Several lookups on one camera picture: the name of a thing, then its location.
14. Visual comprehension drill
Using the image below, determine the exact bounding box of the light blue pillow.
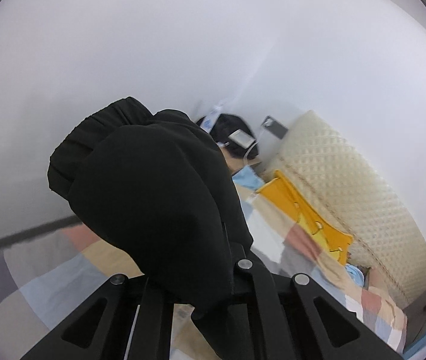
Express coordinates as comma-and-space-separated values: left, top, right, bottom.
345, 263, 365, 288

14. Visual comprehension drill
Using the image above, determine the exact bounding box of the black puffer jacket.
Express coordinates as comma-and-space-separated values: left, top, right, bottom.
48, 97, 254, 359

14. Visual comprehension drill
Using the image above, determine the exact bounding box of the yellow crown pillow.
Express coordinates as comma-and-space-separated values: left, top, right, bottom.
257, 170, 353, 267

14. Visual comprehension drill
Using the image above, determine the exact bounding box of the white spray bottle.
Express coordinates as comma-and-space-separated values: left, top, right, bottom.
200, 105, 223, 133

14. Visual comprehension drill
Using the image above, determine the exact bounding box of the plaid patchwork bed quilt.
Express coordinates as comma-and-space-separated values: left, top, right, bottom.
0, 189, 407, 359

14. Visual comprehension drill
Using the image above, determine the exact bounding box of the black wall socket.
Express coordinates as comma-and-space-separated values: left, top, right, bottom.
262, 116, 288, 140

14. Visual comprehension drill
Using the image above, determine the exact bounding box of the black bag on nightstand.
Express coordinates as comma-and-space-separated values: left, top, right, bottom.
209, 114, 258, 173

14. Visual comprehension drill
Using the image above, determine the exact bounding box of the wooden nightstand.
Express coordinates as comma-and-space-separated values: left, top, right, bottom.
223, 151, 261, 175

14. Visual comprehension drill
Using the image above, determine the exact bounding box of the white tablet device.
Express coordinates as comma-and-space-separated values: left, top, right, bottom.
228, 129, 255, 150

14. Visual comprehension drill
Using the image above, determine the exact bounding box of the cream quilted headboard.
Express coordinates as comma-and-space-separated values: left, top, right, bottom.
262, 111, 426, 308

